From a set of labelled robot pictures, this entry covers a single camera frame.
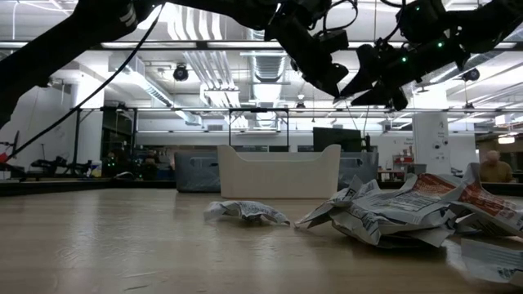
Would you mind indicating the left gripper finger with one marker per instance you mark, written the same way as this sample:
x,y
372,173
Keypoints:
x,y
337,72
324,85

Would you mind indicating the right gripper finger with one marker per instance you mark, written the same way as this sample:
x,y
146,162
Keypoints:
x,y
365,69
384,98

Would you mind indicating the white packet orange corner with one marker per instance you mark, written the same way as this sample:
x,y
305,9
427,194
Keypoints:
x,y
433,183

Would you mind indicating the packet grey print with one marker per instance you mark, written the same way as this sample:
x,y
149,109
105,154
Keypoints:
x,y
249,210

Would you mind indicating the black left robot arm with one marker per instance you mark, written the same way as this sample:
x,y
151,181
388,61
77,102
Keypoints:
x,y
61,41

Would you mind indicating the black background robot arm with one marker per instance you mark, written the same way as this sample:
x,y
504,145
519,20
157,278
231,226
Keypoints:
x,y
49,165

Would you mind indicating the LED light bar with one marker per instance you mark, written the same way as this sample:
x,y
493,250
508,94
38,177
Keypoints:
x,y
506,45
163,45
245,45
355,45
12,45

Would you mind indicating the black ceiling spotlight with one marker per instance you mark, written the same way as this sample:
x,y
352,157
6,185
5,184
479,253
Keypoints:
x,y
180,72
471,74

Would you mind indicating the black background monitor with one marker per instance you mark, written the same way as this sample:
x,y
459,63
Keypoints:
x,y
335,139

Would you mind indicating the white square column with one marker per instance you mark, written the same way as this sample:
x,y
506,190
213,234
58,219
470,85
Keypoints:
x,y
429,139

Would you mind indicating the red white shelf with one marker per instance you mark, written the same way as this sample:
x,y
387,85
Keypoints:
x,y
402,163

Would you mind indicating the dark translucent plastic bin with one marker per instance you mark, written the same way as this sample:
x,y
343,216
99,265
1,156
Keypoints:
x,y
359,167
196,171

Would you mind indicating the grey background bin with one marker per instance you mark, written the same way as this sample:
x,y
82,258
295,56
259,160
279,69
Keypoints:
x,y
417,168

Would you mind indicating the white plastic bin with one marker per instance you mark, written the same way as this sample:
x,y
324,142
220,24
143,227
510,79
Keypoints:
x,y
278,175

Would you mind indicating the person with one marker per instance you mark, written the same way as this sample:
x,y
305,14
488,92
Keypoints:
x,y
494,169
151,163

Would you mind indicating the white packet small logo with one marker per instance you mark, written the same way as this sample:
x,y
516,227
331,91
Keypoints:
x,y
490,261

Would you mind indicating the black background machine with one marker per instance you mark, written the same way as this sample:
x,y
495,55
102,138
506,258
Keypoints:
x,y
122,171

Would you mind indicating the white background bottle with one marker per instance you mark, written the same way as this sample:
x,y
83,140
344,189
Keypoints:
x,y
97,170

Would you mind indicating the red background object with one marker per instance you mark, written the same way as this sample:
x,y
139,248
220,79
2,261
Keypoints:
x,y
3,158

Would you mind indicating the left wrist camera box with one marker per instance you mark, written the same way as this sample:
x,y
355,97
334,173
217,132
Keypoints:
x,y
334,41

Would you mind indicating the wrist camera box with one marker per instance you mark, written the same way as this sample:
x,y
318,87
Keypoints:
x,y
334,41
423,20

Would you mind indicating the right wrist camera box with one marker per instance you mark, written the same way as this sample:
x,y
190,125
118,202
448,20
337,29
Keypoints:
x,y
423,20

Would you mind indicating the black rectangular rig frame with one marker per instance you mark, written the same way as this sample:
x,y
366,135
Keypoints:
x,y
258,110

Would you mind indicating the glowing wall lamp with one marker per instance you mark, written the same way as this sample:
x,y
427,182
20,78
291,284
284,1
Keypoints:
x,y
506,139

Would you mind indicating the tall black rig frame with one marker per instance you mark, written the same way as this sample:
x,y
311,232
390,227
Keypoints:
x,y
77,130

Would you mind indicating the black aluminium table frame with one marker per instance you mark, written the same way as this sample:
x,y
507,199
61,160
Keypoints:
x,y
61,187

